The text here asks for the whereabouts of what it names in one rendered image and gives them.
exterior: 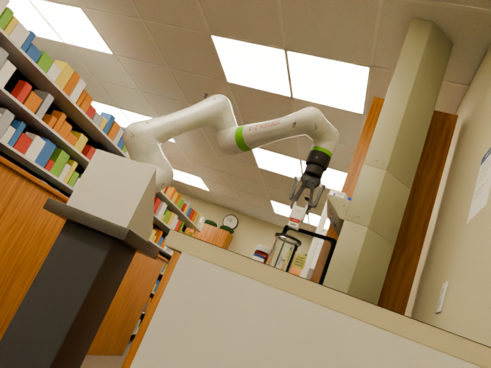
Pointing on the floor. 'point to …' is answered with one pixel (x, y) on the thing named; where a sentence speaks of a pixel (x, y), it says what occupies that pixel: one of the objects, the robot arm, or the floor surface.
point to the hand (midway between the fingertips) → (298, 212)
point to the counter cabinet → (259, 328)
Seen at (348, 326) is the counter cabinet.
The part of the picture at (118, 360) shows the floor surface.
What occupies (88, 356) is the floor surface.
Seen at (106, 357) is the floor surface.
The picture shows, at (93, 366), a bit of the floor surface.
